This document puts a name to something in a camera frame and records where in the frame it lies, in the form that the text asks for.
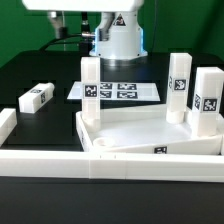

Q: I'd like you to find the white desk tabletop panel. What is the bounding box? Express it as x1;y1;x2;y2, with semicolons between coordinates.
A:
76;104;224;155

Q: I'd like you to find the white U-shaped obstacle fence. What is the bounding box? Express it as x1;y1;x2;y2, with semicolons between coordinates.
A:
0;109;224;182

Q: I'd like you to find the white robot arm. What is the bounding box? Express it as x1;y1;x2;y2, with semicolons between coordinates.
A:
22;0;148;64

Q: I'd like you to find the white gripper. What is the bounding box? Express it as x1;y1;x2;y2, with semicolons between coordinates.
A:
22;0;144;41

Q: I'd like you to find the white marker sheet with tags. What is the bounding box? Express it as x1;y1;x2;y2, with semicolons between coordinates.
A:
67;82;160;102

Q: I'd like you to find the black cable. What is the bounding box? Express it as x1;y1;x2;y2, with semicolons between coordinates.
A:
39;11;98;52

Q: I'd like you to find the white thin cable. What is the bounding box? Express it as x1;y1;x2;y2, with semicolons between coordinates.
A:
60;10;66;52

